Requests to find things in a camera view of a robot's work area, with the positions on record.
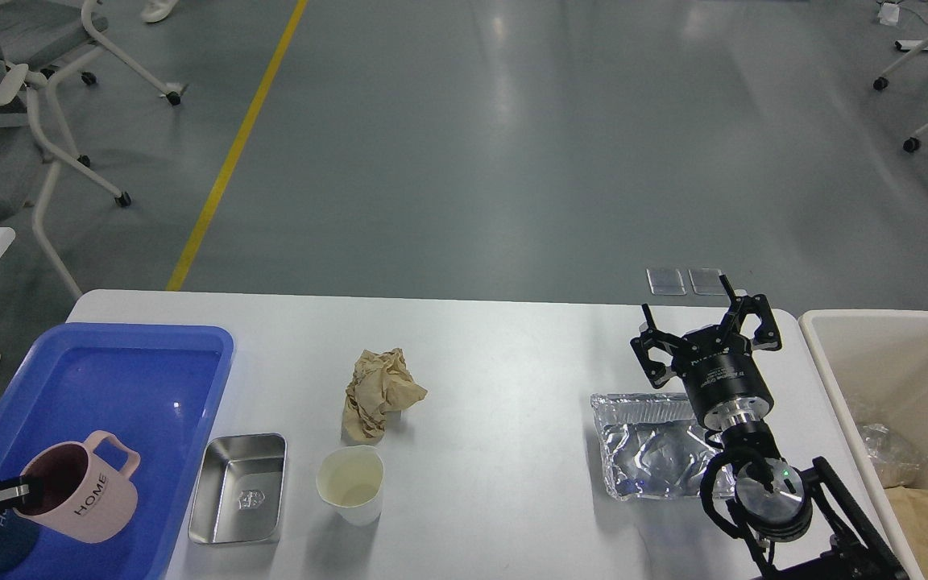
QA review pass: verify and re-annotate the white plastic bin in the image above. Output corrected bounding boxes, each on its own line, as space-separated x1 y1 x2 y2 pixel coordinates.
799 309 928 579

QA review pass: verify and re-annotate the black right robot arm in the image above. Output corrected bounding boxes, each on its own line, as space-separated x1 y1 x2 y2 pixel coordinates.
630 275 907 579

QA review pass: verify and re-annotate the pink mug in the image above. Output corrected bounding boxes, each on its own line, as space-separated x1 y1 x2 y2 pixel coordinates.
14 430 141 544

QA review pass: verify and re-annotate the white paper cup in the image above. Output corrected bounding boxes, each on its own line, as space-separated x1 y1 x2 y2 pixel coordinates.
314 445 384 526

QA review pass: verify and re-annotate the floor outlet cover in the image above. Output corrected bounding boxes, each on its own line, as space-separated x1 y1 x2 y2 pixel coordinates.
645 267 686 296
687 267 729 295

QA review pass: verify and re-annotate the clear plastic bag in bin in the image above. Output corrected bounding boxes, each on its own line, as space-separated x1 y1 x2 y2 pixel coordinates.
855 423 928 489

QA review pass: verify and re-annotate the floor outlet cover left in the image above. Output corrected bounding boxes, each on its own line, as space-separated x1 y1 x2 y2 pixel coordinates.
645 267 686 296

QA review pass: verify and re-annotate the crumpled brown paper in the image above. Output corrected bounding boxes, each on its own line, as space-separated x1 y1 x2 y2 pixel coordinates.
342 348 428 443

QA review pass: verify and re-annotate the grey office chair far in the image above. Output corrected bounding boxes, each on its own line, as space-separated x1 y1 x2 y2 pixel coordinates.
0 1 183 106

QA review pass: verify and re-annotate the white power adapter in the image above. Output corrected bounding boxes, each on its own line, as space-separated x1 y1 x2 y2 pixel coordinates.
877 2 900 27

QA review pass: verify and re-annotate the blue plastic tray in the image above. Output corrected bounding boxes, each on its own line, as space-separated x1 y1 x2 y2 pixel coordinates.
0 323 234 579

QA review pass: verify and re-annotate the grey office chair near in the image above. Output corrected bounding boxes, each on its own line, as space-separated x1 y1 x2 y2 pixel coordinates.
0 59 131 298

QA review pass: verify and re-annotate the aluminium foil container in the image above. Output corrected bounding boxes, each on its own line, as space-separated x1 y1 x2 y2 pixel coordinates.
590 392 719 502

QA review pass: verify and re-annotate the grey office chair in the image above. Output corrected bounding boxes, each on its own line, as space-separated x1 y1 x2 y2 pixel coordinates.
0 1 183 106
0 59 131 298

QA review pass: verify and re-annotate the floor outlet cover right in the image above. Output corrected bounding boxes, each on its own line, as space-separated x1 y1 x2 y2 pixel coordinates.
687 267 729 295

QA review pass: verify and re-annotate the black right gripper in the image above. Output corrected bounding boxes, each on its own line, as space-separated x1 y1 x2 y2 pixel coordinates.
630 275 784 429

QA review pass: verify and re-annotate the stainless steel rectangular tray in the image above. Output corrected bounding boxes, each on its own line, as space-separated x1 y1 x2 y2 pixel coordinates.
188 433 287 546

